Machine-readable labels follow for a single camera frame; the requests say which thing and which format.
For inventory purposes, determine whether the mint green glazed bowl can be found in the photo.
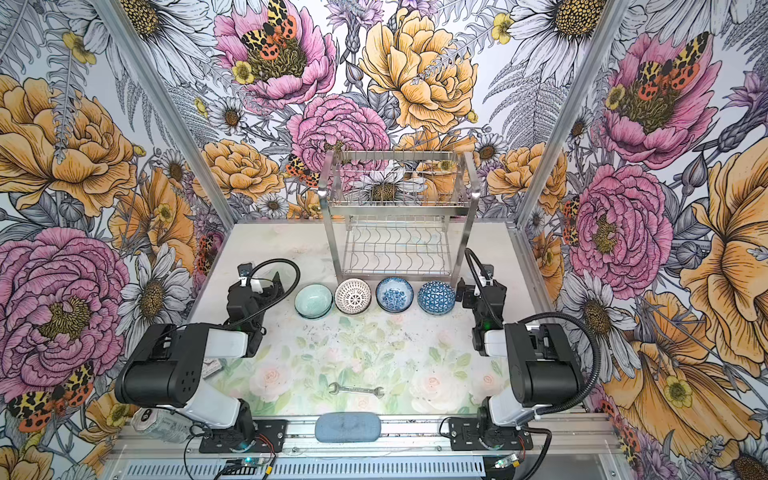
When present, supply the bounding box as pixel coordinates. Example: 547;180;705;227
294;284;334;320

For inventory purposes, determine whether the blue floral porcelain bowl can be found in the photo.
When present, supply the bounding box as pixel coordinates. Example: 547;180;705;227
375;277;415;313

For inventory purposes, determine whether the white maroon triangle bowl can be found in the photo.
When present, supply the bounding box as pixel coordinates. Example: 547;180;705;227
334;278;373;315

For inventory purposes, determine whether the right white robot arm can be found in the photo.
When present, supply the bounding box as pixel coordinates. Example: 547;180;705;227
451;264;594;450

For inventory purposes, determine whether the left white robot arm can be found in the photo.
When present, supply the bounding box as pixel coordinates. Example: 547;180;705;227
115;258;301;452

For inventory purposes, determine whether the steel two-tier dish rack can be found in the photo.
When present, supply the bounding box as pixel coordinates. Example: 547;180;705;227
317;149;481;284

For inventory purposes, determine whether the blue triangle pattern bowl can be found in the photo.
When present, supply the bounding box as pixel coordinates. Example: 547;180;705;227
417;281;456;316

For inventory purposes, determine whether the small white square clock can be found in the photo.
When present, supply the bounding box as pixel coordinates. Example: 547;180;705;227
201;359;224;379

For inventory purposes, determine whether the steel open-end wrench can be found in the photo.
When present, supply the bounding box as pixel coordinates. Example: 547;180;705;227
328;382;385;399

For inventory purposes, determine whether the silver drink can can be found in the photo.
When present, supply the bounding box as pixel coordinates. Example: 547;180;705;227
131;408;193;444

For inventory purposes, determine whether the blue grey oval sponge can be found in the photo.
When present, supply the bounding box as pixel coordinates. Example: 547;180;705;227
314;412;382;443

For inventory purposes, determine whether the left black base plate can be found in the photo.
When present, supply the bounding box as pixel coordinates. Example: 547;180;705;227
198;419;289;454

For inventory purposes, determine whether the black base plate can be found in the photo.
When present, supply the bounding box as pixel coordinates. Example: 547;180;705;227
198;419;289;454
439;416;533;452

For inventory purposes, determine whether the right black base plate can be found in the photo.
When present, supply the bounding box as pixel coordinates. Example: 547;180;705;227
439;416;533;452

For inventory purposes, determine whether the aluminium front rail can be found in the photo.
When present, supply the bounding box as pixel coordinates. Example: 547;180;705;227
108;411;620;461

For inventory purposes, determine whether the white vented cable duct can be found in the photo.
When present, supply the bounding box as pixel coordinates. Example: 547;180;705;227
112;456;486;479

